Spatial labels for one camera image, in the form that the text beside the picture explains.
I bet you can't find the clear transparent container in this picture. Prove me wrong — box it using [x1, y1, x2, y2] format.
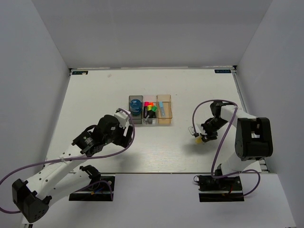
[142, 95, 157, 125]

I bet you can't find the green cap highlighter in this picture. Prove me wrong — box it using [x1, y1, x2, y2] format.
[150, 106, 157, 119]

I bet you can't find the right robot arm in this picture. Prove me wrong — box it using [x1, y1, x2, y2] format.
[200, 100, 273, 190]

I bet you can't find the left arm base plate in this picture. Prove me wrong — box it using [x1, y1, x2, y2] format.
[68, 175, 115, 202]

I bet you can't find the pink cap highlighter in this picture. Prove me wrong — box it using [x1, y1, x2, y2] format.
[143, 101, 149, 118]

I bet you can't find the amber transparent container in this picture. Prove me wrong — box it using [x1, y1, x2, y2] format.
[156, 95, 172, 125]

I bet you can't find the light blue pen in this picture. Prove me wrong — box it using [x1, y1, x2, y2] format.
[159, 101, 166, 118]

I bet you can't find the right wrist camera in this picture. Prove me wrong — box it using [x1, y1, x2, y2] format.
[188, 126, 202, 138]

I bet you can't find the grey transparent container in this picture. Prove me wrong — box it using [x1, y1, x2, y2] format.
[128, 95, 143, 124]

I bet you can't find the pale yellow pen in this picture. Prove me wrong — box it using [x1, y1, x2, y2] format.
[195, 138, 202, 144]

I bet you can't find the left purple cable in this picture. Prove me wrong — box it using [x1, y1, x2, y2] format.
[0, 108, 136, 213]

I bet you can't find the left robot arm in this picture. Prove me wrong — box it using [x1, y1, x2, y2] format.
[12, 109, 135, 223]

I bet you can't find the right corner label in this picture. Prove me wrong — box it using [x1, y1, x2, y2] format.
[214, 69, 231, 74]

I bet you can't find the blue tape roll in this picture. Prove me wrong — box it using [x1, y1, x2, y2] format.
[129, 99, 142, 115]

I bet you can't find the yellow cap highlighter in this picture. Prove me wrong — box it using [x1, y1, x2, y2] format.
[144, 105, 152, 119]

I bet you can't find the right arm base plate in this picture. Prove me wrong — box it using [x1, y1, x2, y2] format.
[193, 175, 244, 202]

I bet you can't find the left corner label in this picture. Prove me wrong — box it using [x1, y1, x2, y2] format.
[72, 71, 88, 75]

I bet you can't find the corner label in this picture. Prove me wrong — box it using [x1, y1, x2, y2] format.
[72, 71, 88, 75]
[214, 69, 231, 74]

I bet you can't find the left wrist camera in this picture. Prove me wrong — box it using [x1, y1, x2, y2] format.
[114, 109, 131, 129]

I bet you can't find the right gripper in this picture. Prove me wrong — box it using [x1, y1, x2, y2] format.
[199, 118, 228, 143]

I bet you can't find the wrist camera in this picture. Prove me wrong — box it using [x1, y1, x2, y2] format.
[114, 109, 131, 129]
[188, 126, 202, 138]

